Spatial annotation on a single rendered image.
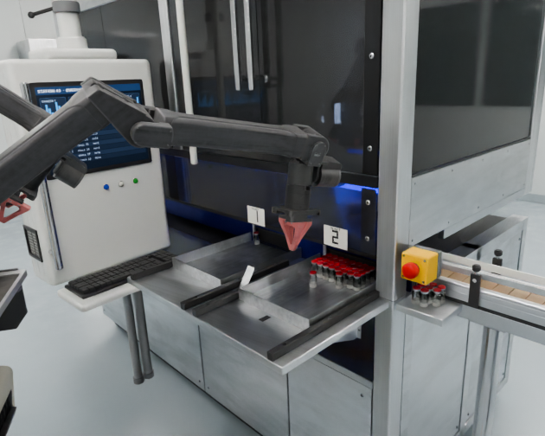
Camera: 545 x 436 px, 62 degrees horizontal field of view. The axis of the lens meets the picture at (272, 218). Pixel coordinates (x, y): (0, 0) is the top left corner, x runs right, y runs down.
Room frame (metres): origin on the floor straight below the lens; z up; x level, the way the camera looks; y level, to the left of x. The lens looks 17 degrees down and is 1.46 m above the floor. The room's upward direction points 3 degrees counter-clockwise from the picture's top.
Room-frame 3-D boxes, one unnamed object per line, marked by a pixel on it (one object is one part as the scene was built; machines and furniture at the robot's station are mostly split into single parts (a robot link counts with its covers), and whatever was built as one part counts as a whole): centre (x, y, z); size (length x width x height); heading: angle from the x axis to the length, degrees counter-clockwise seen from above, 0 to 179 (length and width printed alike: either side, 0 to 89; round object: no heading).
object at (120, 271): (1.53, 0.53, 0.82); 0.40 x 0.14 x 0.02; 136
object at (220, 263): (1.41, 0.12, 0.90); 0.34 x 0.26 x 0.04; 133
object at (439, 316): (1.08, -0.41, 0.87); 0.14 x 0.13 x 0.02; 133
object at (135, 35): (2.02, 0.55, 1.51); 0.49 x 0.01 x 0.59; 43
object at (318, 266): (1.22, -0.17, 0.91); 0.18 x 0.02 x 0.05; 43
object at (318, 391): (2.17, 0.03, 0.44); 2.06 x 1.00 x 0.88; 43
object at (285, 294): (1.16, -0.11, 0.90); 0.34 x 0.26 x 0.04; 133
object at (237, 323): (1.24, 0.06, 0.87); 0.70 x 0.48 x 0.02; 43
